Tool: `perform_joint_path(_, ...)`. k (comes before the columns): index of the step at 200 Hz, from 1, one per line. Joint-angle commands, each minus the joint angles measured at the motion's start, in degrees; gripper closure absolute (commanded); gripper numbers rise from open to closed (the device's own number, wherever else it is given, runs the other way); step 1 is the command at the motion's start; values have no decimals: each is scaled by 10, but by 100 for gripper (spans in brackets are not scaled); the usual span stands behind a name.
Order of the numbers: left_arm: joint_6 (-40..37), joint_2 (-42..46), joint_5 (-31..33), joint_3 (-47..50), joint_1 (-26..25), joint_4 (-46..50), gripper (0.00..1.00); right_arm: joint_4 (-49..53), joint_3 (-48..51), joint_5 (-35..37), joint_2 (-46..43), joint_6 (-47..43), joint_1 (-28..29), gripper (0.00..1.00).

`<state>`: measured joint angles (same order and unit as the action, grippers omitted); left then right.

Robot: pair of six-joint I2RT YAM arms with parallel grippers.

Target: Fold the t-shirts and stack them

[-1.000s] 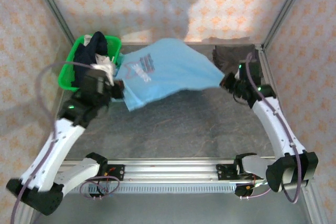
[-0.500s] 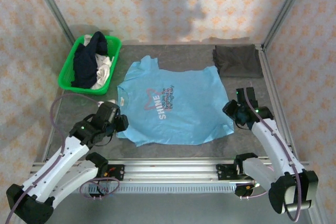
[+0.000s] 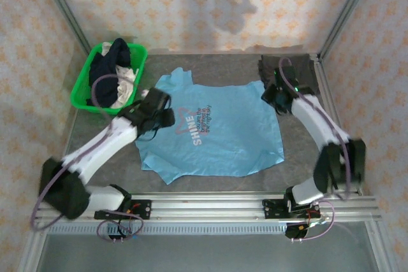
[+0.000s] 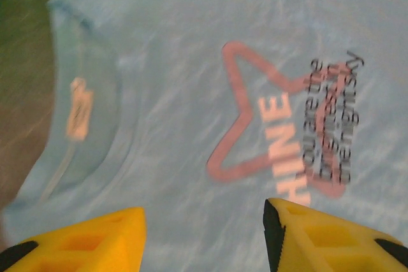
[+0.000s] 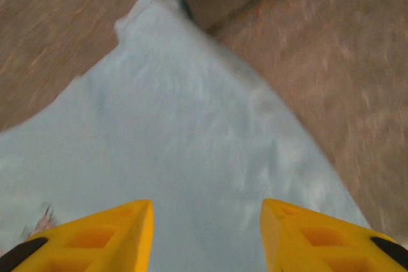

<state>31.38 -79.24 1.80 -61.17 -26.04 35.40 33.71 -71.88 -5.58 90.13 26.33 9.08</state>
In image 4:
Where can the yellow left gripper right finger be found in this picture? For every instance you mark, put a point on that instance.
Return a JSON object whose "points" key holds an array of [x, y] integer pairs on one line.
{"points": [[322, 240]]}

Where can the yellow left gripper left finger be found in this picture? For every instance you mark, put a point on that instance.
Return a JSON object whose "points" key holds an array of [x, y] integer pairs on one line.
{"points": [[89, 246]]}

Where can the light blue star-print t-shirt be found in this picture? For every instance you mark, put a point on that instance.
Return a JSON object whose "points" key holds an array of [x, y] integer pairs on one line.
{"points": [[178, 61]]}

